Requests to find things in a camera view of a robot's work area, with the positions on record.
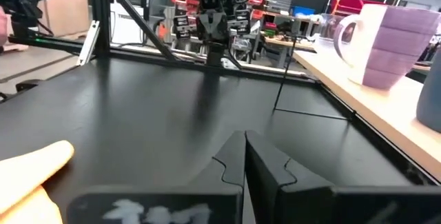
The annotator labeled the wooden background workbench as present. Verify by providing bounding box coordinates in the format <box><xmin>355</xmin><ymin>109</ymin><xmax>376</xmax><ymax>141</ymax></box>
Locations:
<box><xmin>263</xmin><ymin>34</ymin><xmax>316</xmax><ymax>69</ymax></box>

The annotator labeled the purple and white mug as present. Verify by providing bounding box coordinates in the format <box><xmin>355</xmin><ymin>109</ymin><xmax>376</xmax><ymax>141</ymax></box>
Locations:
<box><xmin>333</xmin><ymin>3</ymin><xmax>441</xmax><ymax>91</ymax></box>

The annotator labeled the black aluminium table frame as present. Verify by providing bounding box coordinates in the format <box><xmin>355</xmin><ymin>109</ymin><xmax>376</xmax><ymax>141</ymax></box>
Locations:
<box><xmin>6</xmin><ymin>0</ymin><xmax>320</xmax><ymax>87</ymax></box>

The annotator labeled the blue storage bin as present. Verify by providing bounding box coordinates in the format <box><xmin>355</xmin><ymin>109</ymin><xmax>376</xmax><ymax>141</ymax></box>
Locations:
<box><xmin>291</xmin><ymin>6</ymin><xmax>316</xmax><ymax>17</ymax></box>

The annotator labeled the orange cloth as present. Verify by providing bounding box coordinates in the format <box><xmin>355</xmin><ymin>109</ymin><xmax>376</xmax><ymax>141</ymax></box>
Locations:
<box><xmin>0</xmin><ymin>139</ymin><xmax>75</xmax><ymax>224</ymax></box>

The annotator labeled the brown cardboard box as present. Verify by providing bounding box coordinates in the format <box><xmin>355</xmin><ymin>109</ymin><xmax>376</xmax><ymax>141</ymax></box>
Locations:
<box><xmin>43</xmin><ymin>0</ymin><xmax>91</xmax><ymax>38</ymax></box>

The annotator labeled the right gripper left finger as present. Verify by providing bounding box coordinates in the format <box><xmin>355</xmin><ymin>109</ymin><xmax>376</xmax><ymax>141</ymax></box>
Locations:
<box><xmin>66</xmin><ymin>130</ymin><xmax>247</xmax><ymax>224</ymax></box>

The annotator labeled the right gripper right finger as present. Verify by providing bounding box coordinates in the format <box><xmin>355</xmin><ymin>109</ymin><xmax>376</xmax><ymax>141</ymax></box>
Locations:
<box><xmin>245</xmin><ymin>130</ymin><xmax>441</xmax><ymax>224</ymax></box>

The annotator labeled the white printed panel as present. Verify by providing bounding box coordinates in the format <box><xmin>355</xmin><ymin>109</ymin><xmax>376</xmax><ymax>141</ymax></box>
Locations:
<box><xmin>109</xmin><ymin>1</ymin><xmax>147</xmax><ymax>45</ymax></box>

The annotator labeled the wooden shelf with black frame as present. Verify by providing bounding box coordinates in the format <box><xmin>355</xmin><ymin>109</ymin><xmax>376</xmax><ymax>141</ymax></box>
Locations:
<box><xmin>271</xmin><ymin>32</ymin><xmax>441</xmax><ymax>186</ymax></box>

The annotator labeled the black machine with green light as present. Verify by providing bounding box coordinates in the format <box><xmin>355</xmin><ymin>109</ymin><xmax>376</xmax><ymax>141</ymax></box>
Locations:
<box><xmin>0</xmin><ymin>0</ymin><xmax>92</xmax><ymax>56</ymax></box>

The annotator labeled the red storage bin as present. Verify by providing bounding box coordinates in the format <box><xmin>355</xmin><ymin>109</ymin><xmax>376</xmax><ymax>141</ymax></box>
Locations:
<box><xmin>171</xmin><ymin>0</ymin><xmax>200</xmax><ymax>8</ymax></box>

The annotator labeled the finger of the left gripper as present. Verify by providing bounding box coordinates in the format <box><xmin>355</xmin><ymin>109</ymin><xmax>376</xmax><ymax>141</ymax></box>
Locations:
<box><xmin>205</xmin><ymin>41</ymin><xmax>217</xmax><ymax>68</ymax></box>
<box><xmin>216</xmin><ymin>41</ymin><xmax>227</xmax><ymax>68</ymax></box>

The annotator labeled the dark blue plastic cup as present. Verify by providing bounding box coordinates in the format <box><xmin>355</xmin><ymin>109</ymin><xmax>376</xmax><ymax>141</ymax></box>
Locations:
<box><xmin>416</xmin><ymin>48</ymin><xmax>441</xmax><ymax>134</ymax></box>

